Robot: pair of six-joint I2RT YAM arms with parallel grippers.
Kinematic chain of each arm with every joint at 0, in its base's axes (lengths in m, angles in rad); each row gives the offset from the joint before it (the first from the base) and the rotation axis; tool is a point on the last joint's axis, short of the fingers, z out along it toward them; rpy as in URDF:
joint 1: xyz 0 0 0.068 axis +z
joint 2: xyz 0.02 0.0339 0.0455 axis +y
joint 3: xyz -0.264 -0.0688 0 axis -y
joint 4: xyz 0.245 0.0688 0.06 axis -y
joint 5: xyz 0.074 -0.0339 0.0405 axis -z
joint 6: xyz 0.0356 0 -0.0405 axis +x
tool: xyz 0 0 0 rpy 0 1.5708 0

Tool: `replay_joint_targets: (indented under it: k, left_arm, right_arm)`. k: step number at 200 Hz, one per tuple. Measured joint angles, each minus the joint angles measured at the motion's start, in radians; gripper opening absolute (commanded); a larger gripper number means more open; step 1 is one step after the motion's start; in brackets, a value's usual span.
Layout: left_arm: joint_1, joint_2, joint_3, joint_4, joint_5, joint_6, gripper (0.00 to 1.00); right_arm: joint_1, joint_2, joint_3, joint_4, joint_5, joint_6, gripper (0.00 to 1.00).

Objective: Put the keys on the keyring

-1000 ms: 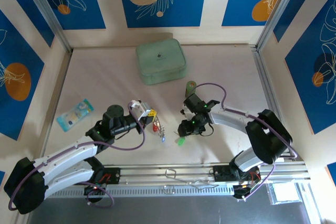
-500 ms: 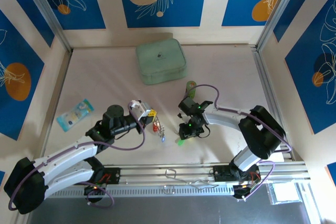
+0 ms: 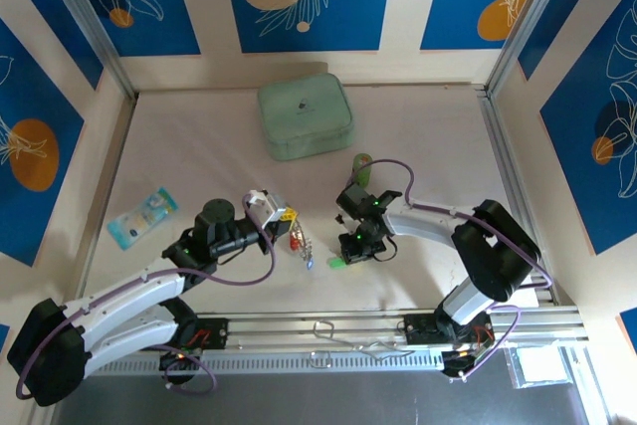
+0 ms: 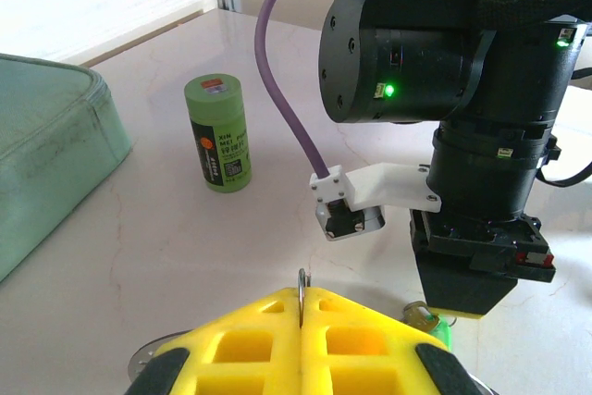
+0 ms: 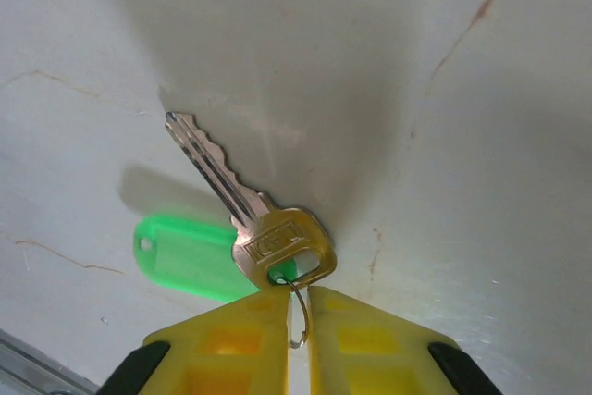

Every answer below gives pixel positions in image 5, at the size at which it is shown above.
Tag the aluminium frame rail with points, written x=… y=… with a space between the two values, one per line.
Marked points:
x=32 y=367

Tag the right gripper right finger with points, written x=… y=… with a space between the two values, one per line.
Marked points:
x=379 y=358

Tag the green key tag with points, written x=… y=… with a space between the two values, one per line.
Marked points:
x=185 y=251

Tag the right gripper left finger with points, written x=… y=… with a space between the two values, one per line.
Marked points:
x=222 y=358

